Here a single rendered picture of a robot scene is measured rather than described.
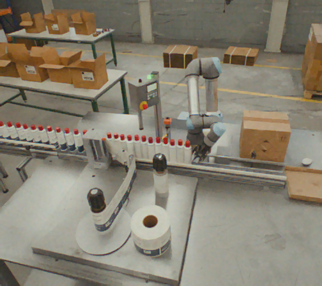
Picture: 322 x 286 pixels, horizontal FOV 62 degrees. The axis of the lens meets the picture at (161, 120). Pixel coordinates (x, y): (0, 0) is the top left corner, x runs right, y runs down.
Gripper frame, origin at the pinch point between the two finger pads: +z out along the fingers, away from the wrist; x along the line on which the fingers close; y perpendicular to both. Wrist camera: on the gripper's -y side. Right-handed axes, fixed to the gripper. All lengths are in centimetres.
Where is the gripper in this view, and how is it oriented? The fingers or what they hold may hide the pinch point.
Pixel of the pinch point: (193, 158)
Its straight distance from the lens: 188.8
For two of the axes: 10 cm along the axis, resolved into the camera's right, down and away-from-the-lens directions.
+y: -2.5, 5.3, -8.1
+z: -4.3, 6.9, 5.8
